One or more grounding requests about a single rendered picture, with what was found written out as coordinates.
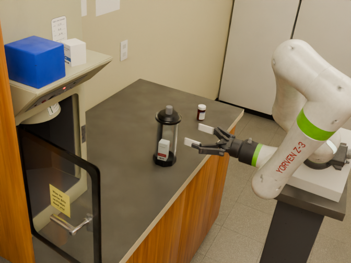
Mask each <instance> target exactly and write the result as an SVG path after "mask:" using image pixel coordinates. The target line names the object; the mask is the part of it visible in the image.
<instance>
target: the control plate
mask: <svg viewBox="0 0 351 263"><path fill-rule="evenodd" d="M86 76H87V75H85V76H83V77H81V78H79V79H77V80H75V81H73V82H71V83H69V84H67V85H65V86H63V87H61V88H59V89H57V90H55V91H53V92H51V93H49V94H47V95H45V96H43V97H41V98H40V99H38V100H37V101H36V102H35V103H34V104H33V105H32V106H31V107H30V108H28V109H27V110H26V111H28V110H30V109H32V108H34V107H36V106H38V105H40V104H42V101H44V100H46V101H48V99H49V98H50V97H51V96H53V95H55V94H56V95H55V96H54V97H56V96H58V95H59V94H58V93H60V94H62V93H64V92H65V91H64V90H66V91H68V90H69V89H70V87H72V88H73V87H74V86H76V85H77V84H78V83H79V82H80V81H81V80H82V79H84V78H85V77H86ZM74 82H75V84H73V83H74ZM64 87H66V88H65V89H63V88H64ZM54 97H53V98H54ZM36 104H37V105H36ZM35 105H36V106H35Z"/></svg>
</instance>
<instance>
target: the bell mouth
mask: <svg viewBox="0 0 351 263"><path fill-rule="evenodd" d="M60 111H61V107H60V105H59V103H56V104H54V105H52V106H50V107H48V108H47V109H45V110H43V111H41V112H39V113H37V114H35V115H33V116H31V117H30V118H28V119H26V120H24V121H22V122H21V123H20V124H37V123H42V122H46V121H49V120H51V119H53V118H55V117H56V116H57V115H58V114H59V113H60Z"/></svg>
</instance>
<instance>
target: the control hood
mask: <svg viewBox="0 0 351 263"><path fill-rule="evenodd" d="M112 59H113V57H112V56H110V55H106V54H102V53H98V52H95V51H91V50H88V49H86V63H85V64H81V65H77V66H73V67H71V66H69V65H67V64H65V73H66V76H65V77H63V78H61V79H59V80H57V81H55V82H53V83H51V84H48V85H46V86H44V87H42V88H40V89H37V88H34V87H31V86H28V85H25V84H22V83H19V82H16V81H14V80H11V79H9V85H10V92H11V99H12V103H13V110H14V117H17V116H19V115H21V114H23V113H25V112H26V110H27V109H28V108H30V107H31V106H32V105H33V104H34V103H35V102H36V101H37V100H38V99H40V98H41V97H43V96H45V95H47V94H49V93H51V92H53V91H55V90H57V89H59V88H61V87H63V86H65V85H67V84H69V83H71V82H73V81H75V80H77V79H79V78H81V77H83V76H85V75H87V76H86V77H85V78H84V79H82V80H81V81H80V82H79V83H78V84H77V85H76V86H78V85H79V84H81V83H83V82H85V81H87V80H89V79H91V78H92V77H93V76H94V75H95V74H97V73H98V72H99V71H101V70H102V69H103V68H104V67H105V66H106V65H108V64H109V63H110V62H111V61H112ZM76 86H74V87H76ZM74 87H73V88H74Z"/></svg>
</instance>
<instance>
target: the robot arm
mask: <svg viewBox="0 0 351 263"><path fill-rule="evenodd" d="M271 64H272V69H273V72H274V75H275V80H276V97H275V101H274V104H273V107H272V116H273V119H274V120H275V122H276V123H277V124H278V125H279V126H280V127H281V128H282V129H283V130H284V131H285V132H287V135H286V137H285V138H284V140H283V142H282V143H281V144H280V146H279V147H271V146H266V145H263V144H260V143H257V142H254V141H252V140H251V139H252V138H249V139H246V140H245V141H243V140H241V139H238V138H235V137H236V136H235V135H232V134H230V133H229V132H227V131H226V130H224V129H223V128H221V127H220V126H217V128H216V127H215V128H213V127H210V126H206V125H203V124H200V123H199V124H198V130H201V131H203V132H206V133H209V134H212V135H213V134H214V135H216V136H217V137H218V139H219V140H220V141H219V142H217V143H215V144H201V142H198V141H195V140H192V139H188V138H185V139H184V145H187V146H190V147H192V148H195V149H198V153H199V154H210V155H218V156H222V157H223V156H224V153H225V152H227V153H229V155H230V156H231V157H234V158H238V161H239V162H242V163H245V164H248V165H251V166H254V167H256V168H258V170H257V172H256V173H255V174H254V176H253V178H252V182H251V186H252V189H253V191H254V193H255V194H256V195H257V196H258V197H260V198H262V199H273V198H275V197H277V196H278V195H279V194H280V193H281V191H282V189H283V188H284V186H285V185H286V183H287V182H288V180H289V179H290V177H291V176H292V175H293V174H294V172H295V171H296V170H297V168H299V167H300V166H301V164H302V163H304V164H305V165H306V166H308V167H309V168H312V169H315V170H322V169H326V168H328V167H330V166H331V165H332V166H333V167H334V168H335V169H336V170H340V171H341V170H342V167H343V166H344V165H345V164H349V162H348V161H346V159H351V149H349V148H348V146H347V144H346V143H343V142H341V135H340V133H339V131H338V130H339V129H340V128H341V127H342V126H343V125H344V124H345V122H346V121H347V120H348V119H349V118H350V117H351V78H349V77H348V76H346V75H345V74H344V73H342V72H340V71H339V70H337V69H336V68H334V67H333V66H332V65H330V64H329V63H328V62H327V61H326V60H325V59H323V58H322V57H321V56H320V55H319V54H318V53H317V52H316V51H315V50H314V49H313V48H312V47H311V46H310V45H309V44H308V43H307V42H305V41H303V40H298V39H291V40H287V41H285V42H283V43H281V44H280V45H279V46H278V47H277V48H276V49H275V51H274V53H273V55H272V60H271ZM305 98H306V99H307V102H305Z"/></svg>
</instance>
